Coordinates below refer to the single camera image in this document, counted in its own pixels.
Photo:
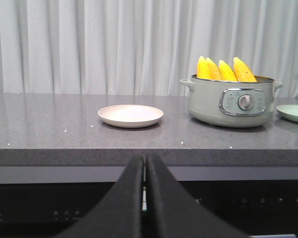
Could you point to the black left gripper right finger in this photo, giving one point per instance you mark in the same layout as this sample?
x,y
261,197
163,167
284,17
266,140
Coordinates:
x,y
174,212

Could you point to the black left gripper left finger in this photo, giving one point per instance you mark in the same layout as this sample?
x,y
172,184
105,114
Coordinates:
x,y
118,214

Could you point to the yellow corn cob pale patch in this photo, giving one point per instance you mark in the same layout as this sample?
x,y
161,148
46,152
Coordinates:
x,y
214,73

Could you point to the yellow corn cob dark spot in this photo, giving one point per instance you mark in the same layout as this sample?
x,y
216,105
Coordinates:
x,y
242,72

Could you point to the black drawer appliance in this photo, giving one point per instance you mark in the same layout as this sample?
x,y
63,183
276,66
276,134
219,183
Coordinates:
x,y
256,207

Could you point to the beige round plate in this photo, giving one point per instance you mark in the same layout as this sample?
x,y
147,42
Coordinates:
x,y
130,116

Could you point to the green electric cooking pot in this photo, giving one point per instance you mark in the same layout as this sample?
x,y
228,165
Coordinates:
x,y
232,104

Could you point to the green round plate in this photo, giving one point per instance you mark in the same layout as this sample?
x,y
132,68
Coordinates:
x,y
289,112

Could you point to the white pleated curtain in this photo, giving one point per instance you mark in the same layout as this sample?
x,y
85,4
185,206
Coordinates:
x,y
141,47

